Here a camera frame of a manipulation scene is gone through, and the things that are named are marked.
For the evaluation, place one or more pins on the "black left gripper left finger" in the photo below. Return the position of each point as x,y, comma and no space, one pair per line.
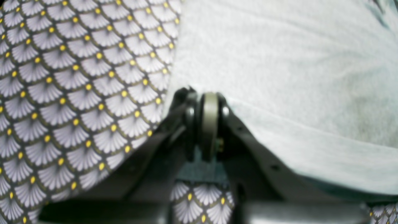
138,191

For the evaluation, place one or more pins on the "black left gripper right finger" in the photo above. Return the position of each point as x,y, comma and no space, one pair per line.
265,190

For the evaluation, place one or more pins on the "grey T-shirt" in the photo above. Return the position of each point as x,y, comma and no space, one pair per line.
315,81

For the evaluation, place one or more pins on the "fan-patterned tablecloth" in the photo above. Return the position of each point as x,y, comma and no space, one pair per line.
83,86

